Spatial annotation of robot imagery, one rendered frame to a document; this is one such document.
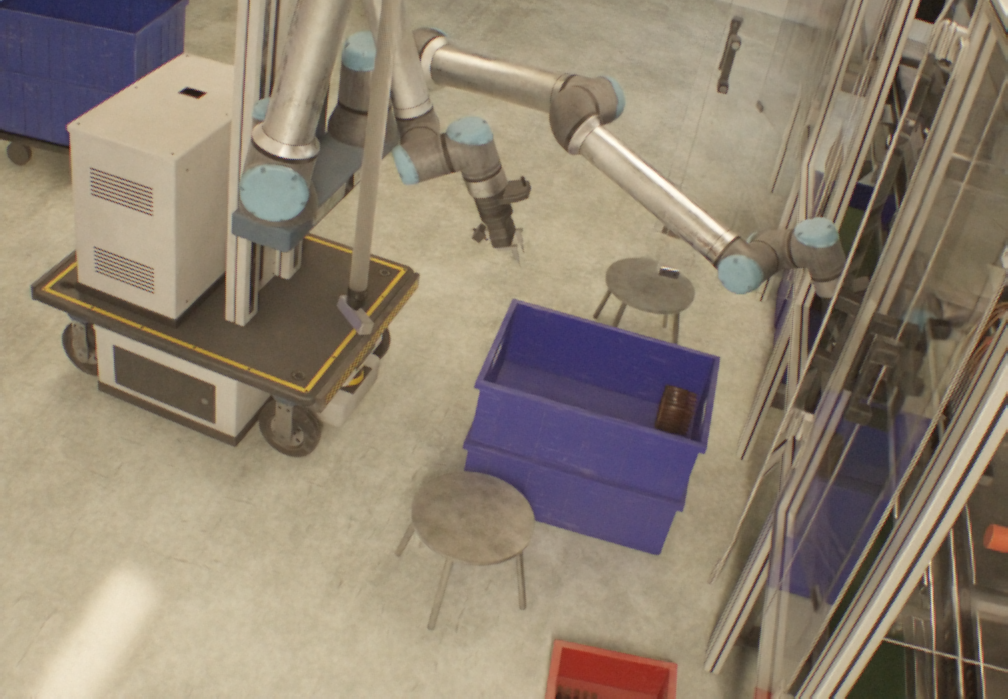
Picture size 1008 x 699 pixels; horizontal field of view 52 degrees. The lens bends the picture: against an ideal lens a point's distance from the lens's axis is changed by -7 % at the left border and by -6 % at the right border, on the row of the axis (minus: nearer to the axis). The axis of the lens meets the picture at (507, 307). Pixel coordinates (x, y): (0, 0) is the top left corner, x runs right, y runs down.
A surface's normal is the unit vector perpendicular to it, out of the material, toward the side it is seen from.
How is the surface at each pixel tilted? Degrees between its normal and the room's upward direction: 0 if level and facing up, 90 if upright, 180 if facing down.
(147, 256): 90
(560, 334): 90
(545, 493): 90
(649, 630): 0
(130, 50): 90
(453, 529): 0
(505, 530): 0
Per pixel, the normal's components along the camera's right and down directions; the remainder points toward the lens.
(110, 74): -0.19, 0.55
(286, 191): 0.06, 0.66
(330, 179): 0.16, -0.80
